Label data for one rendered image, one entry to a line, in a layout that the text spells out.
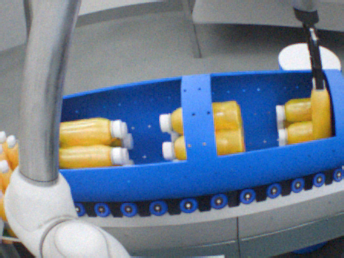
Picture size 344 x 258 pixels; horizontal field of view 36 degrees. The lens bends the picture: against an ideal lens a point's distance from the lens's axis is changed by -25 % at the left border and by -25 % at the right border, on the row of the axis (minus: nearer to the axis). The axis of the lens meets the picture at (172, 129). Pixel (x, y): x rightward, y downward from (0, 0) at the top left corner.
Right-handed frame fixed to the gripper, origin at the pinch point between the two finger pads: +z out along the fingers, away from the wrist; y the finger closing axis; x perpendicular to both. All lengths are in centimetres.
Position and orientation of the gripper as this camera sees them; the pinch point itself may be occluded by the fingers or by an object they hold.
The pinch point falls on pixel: (317, 73)
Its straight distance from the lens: 147.3
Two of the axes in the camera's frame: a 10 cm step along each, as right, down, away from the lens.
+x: -9.8, 1.1, 1.4
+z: 1.7, 8.1, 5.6
